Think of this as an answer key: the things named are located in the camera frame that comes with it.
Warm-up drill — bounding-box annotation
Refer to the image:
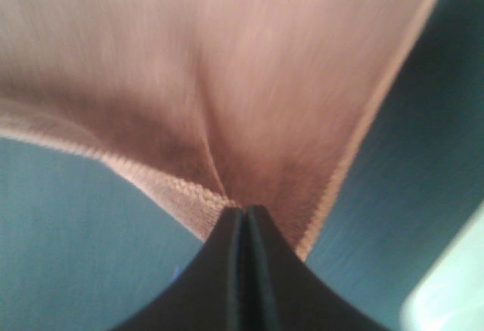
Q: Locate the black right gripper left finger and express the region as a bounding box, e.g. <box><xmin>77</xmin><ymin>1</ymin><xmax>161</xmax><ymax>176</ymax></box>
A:
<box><xmin>114</xmin><ymin>208</ymin><xmax>244</xmax><ymax>330</ymax></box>

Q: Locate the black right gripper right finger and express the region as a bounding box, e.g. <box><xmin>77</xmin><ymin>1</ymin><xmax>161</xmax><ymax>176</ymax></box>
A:
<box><xmin>247</xmin><ymin>206</ymin><xmax>382</xmax><ymax>330</ymax></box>

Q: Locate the brown microfibre towel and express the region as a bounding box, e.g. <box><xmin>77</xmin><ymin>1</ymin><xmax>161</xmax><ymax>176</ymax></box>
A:
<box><xmin>1</xmin><ymin>0</ymin><xmax>437</xmax><ymax>258</ymax></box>

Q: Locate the white storage box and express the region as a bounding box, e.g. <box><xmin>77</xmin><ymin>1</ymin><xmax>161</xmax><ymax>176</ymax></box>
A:
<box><xmin>400</xmin><ymin>206</ymin><xmax>483</xmax><ymax>331</ymax></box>

